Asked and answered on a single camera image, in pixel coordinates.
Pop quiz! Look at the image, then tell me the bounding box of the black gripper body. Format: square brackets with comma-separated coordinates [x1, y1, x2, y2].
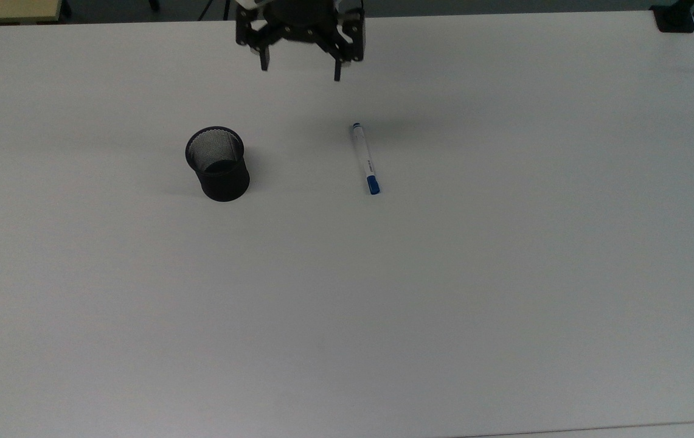
[249, 0, 355, 42]

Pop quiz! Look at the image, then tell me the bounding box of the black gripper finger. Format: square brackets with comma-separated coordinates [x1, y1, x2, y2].
[236, 6, 275, 71]
[316, 6, 365, 82]

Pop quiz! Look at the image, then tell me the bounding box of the white marker with blue cap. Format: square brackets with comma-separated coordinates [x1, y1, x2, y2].
[352, 122, 382, 196]

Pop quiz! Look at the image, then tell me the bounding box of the black mesh pen cup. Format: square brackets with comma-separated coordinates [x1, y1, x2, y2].
[185, 126, 251, 203]

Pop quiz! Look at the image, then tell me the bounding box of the light wooden side table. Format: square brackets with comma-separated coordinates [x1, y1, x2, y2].
[0, 0, 63, 26]

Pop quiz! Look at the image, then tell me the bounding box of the black table clamp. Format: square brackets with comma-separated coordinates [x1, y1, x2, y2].
[651, 0, 694, 33]

